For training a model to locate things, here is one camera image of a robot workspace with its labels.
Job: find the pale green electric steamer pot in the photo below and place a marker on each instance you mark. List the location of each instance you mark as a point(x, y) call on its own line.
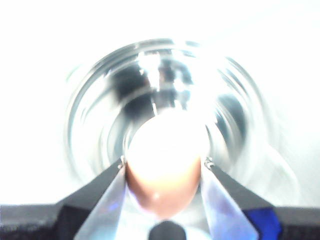
point(225, 112)

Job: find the brown egg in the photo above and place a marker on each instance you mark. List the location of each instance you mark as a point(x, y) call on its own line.
point(163, 160)

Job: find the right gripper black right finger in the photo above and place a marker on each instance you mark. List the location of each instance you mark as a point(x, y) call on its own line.
point(240, 207)

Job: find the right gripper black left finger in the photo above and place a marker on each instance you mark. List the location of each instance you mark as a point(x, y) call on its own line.
point(82, 210)

